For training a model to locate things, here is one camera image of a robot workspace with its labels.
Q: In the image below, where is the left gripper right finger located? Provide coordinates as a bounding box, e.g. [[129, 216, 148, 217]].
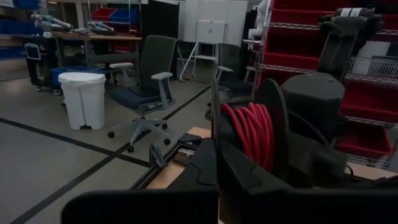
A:
[[217, 139, 398, 224]]

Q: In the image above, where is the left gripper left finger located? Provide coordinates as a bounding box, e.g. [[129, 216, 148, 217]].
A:
[[60, 138, 220, 224]]

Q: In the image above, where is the red wire cord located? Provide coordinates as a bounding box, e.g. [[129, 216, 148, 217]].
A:
[[220, 102, 276, 174]]

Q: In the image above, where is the black wire spool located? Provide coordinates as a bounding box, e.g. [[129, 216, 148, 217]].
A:
[[210, 77, 290, 183]]

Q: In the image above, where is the white bin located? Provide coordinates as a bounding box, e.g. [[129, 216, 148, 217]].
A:
[[58, 72, 106, 131]]

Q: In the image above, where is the black office chair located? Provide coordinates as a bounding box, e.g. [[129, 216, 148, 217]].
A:
[[205, 43, 259, 121]]

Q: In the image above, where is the blue grey office chair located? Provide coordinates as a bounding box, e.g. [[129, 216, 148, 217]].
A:
[[107, 34, 178, 154]]

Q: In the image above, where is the white partition panel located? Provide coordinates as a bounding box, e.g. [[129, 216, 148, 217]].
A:
[[178, 0, 249, 44]]

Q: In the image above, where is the wooden workbench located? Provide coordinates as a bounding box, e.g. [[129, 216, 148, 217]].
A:
[[51, 30, 142, 68]]

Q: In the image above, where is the grey rolled bundle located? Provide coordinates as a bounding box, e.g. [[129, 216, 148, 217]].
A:
[[86, 21, 114, 34], [30, 14, 74, 30]]

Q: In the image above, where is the black partition panel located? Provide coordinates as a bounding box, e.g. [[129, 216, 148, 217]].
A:
[[141, 0, 180, 78]]

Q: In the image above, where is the blue storage bin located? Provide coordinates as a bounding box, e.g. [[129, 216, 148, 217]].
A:
[[108, 8, 139, 24]]

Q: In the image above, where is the shelf with blue bins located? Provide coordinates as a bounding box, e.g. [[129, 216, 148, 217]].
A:
[[0, 0, 43, 60]]

